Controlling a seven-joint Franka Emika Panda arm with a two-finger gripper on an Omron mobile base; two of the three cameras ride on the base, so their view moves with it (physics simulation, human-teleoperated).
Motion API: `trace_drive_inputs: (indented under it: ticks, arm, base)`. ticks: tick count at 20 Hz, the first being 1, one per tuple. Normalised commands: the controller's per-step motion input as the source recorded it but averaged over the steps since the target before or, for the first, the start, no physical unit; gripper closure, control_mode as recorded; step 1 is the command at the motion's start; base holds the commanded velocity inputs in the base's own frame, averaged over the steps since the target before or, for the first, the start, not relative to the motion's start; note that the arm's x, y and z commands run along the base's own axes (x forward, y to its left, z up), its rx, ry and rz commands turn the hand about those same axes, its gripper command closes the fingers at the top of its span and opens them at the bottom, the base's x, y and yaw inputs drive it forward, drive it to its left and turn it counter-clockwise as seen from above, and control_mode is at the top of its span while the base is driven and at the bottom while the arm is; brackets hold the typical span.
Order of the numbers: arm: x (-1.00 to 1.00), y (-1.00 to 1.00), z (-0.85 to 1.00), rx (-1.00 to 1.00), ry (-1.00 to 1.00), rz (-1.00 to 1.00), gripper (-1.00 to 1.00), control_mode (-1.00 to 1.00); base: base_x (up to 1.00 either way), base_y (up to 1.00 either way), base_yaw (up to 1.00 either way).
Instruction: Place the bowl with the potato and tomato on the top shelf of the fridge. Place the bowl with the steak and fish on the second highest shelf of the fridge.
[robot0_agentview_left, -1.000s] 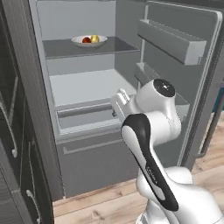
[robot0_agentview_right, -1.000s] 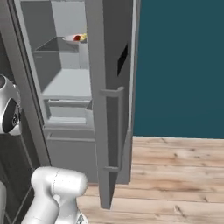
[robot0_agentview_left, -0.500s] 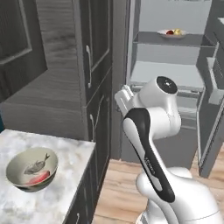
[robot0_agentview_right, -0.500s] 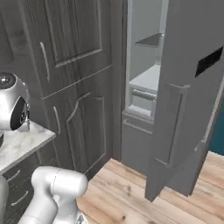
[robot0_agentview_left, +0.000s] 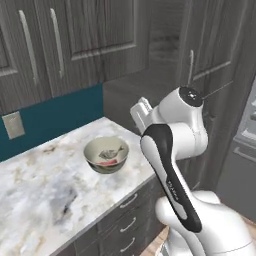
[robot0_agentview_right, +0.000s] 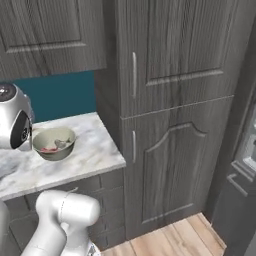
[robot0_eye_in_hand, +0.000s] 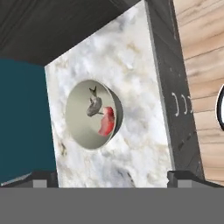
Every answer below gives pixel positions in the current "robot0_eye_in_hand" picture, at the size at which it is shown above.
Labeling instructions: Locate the grey fish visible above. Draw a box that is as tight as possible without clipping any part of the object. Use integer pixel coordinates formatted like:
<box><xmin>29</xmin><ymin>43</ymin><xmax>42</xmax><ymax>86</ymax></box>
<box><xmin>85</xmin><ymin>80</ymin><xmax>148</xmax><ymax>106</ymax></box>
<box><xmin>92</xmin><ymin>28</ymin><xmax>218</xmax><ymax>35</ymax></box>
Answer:
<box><xmin>86</xmin><ymin>85</ymin><xmax>104</xmax><ymax>118</ymax></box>

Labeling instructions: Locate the pale grey bowl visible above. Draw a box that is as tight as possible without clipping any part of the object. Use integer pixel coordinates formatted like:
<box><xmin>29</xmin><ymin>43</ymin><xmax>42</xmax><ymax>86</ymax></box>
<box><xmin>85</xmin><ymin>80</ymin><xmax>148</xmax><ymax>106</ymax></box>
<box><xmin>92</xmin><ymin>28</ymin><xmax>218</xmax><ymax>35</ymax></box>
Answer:
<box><xmin>65</xmin><ymin>79</ymin><xmax>124</xmax><ymax>151</ymax></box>

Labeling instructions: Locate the silver curved cupboard handle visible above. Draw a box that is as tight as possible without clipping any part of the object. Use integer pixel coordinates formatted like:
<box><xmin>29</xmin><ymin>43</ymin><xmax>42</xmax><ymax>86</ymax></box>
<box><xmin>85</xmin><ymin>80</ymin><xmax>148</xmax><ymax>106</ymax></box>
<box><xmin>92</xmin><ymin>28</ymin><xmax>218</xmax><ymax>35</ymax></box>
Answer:
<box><xmin>180</xmin><ymin>94</ymin><xmax>188</xmax><ymax>116</ymax></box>
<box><xmin>171</xmin><ymin>92</ymin><xmax>179</xmax><ymax>117</ymax></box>

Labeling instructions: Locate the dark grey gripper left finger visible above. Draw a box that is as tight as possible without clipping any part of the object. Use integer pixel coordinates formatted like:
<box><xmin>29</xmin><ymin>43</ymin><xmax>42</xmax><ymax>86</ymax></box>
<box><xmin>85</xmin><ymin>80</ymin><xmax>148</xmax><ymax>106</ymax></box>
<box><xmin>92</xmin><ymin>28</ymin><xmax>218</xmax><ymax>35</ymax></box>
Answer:
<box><xmin>0</xmin><ymin>171</ymin><xmax>59</xmax><ymax>188</ymax></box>

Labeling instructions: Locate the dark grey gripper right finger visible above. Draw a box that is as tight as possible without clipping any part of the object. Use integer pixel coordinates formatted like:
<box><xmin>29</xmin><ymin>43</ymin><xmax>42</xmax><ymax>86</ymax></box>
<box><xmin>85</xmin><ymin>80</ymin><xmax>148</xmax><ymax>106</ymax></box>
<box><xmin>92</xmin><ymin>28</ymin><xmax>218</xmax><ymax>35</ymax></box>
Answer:
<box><xmin>166</xmin><ymin>170</ymin><xmax>224</xmax><ymax>188</ymax></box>

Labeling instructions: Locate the red raw steak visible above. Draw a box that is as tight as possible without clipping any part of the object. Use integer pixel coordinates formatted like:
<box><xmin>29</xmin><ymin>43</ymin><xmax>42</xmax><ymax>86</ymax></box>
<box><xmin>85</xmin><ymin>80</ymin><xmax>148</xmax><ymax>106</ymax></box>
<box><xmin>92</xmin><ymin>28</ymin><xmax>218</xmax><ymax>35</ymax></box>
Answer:
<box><xmin>97</xmin><ymin>106</ymin><xmax>116</xmax><ymax>137</ymax></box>

